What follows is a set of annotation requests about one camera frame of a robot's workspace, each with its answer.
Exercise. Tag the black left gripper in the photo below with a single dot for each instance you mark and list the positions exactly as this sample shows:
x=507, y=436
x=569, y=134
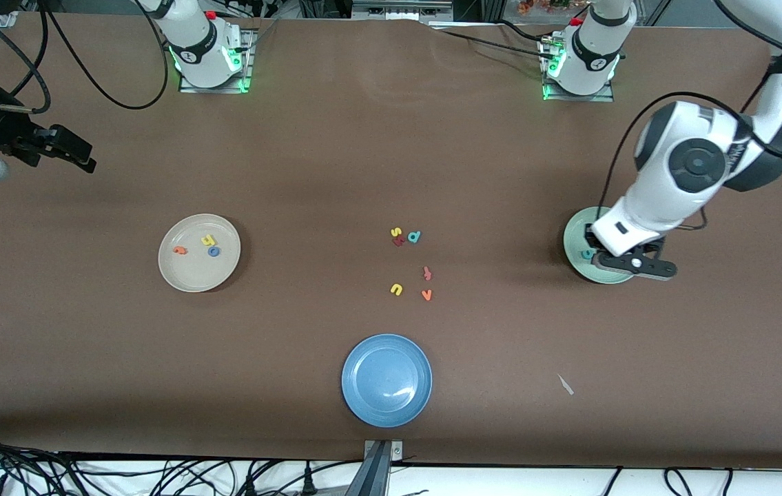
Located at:
x=591, y=241

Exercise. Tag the yellow foam letter h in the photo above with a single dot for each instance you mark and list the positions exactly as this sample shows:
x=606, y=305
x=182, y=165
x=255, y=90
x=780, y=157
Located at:
x=208, y=241

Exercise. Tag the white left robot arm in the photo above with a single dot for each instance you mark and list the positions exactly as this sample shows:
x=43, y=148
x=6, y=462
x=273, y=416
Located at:
x=687, y=165

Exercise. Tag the light green plate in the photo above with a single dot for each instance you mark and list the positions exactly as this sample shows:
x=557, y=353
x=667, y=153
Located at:
x=573, y=241

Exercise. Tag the white paper scrap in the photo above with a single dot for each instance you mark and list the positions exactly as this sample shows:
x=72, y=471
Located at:
x=565, y=384

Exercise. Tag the beige brown plate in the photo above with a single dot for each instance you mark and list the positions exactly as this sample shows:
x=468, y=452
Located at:
x=199, y=272

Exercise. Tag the teal foam letter p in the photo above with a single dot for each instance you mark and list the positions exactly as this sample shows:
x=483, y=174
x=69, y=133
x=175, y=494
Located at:
x=417, y=236

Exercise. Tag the yellow foam letter u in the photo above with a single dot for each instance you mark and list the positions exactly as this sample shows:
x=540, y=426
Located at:
x=398, y=291

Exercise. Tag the orange artificial flowers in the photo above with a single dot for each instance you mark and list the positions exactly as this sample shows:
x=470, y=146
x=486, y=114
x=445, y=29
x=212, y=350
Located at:
x=535, y=7

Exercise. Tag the blue plate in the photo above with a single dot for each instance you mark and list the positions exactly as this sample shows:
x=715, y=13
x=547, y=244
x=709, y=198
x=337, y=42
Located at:
x=386, y=380

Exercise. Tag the grey metal device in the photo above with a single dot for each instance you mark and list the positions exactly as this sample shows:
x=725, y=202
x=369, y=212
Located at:
x=401, y=10

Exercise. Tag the black power plug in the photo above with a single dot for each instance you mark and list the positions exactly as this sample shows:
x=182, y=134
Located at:
x=308, y=482
x=251, y=486

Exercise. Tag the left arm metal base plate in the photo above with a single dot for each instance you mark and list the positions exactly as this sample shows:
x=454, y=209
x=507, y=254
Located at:
x=570, y=98

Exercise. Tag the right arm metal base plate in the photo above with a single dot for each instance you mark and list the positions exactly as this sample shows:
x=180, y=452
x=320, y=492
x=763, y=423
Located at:
x=249, y=62

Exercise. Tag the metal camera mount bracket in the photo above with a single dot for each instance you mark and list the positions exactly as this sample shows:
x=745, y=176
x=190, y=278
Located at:
x=377, y=475

